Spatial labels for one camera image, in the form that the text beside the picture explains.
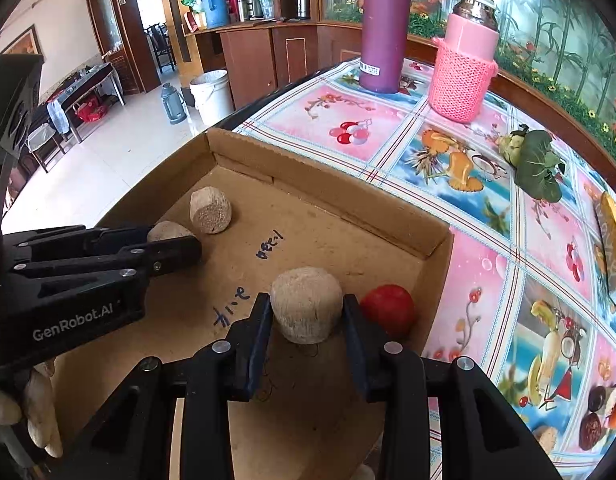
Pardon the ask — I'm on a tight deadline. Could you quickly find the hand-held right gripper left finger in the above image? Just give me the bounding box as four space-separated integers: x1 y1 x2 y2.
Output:
53 292 276 480

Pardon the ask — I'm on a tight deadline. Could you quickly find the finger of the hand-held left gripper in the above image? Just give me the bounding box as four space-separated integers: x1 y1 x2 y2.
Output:
2 225 156 261
8 236 204 311

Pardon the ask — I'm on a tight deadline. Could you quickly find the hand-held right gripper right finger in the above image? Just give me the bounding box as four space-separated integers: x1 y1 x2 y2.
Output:
342 294 564 480

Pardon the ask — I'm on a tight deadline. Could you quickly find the small beige cylinder block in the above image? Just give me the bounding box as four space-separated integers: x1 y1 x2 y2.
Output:
189 186 233 235
147 220 196 243

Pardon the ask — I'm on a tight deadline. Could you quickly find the large beige cylinder block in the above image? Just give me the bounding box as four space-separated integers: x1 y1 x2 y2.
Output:
270 267 345 346

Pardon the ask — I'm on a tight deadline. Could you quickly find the brown cardboard tray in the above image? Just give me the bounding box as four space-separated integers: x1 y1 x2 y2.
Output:
53 127 454 480

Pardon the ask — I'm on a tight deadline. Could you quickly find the dark red date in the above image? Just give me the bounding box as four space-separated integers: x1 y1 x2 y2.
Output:
578 414 606 452

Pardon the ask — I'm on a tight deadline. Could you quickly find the person's left hand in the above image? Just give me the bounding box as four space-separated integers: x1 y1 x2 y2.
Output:
0 360 64 458

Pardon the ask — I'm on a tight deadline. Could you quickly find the red tomato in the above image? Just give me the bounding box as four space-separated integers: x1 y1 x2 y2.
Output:
359 284 417 339

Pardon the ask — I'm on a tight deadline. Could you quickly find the metal stool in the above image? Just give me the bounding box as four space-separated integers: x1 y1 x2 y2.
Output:
25 122 66 173

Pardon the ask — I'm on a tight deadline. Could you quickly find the grey floor thermos jug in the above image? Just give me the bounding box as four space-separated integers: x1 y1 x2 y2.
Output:
160 82 188 126

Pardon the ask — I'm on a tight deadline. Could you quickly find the dark side table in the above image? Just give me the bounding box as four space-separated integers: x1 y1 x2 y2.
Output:
30 62 126 143

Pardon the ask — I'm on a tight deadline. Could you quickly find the white plastic bucket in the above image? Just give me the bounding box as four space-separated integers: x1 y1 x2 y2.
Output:
189 69 235 128

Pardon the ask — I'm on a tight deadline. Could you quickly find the fruit-print tablecloth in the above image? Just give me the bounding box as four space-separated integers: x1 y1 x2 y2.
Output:
233 57 616 466

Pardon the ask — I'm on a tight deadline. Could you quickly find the dark wooden chair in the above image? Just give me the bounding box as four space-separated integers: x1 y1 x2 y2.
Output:
147 24 176 73

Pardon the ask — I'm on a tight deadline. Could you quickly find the wooden cabinet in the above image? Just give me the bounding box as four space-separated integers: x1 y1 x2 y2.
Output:
183 17 369 111

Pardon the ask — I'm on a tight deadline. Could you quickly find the dark purple mangosteen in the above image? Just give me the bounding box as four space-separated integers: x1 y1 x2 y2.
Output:
585 385 611 416

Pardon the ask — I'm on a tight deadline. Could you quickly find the blue thermos jug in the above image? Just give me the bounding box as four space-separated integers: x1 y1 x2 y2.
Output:
200 0 230 29

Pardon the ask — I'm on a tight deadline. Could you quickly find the green leafy vegetable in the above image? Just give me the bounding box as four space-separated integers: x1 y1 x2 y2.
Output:
497 127 569 204

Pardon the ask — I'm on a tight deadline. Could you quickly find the pink knit-sleeved thermos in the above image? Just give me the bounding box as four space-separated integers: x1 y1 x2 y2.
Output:
428 0 501 123

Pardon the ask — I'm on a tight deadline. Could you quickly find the purple thermos bottle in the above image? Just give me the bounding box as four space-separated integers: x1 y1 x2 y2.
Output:
358 0 414 95

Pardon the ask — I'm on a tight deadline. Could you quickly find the bamboo-print glass panel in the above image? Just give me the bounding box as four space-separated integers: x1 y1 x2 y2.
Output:
320 0 616 161

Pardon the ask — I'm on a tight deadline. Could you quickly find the framed wall picture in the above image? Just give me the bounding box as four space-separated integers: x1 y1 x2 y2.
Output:
0 25 43 57

